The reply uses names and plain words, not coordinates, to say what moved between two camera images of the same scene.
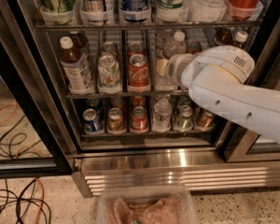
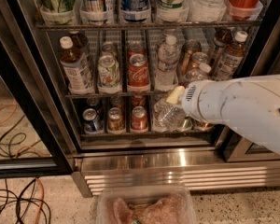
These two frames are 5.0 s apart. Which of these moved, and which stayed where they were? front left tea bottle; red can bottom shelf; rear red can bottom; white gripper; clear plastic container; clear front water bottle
Moved: clear front water bottle; white gripper
Stayed: front left tea bottle; rear red can bottom; red can bottom shelf; clear plastic container
